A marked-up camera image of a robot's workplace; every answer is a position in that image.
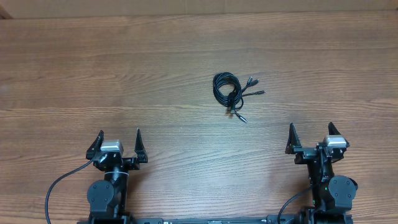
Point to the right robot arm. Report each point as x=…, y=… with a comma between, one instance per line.
x=332, y=194

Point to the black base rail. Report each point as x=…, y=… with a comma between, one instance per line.
x=270, y=219

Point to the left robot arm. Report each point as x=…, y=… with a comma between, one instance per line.
x=108, y=197

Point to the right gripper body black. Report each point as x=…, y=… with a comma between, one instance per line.
x=305, y=155

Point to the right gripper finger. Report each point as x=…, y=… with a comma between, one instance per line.
x=332, y=130
x=293, y=143

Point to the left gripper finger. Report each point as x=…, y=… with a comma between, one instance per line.
x=95, y=146
x=140, y=149

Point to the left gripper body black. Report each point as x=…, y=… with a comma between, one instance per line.
x=129, y=164

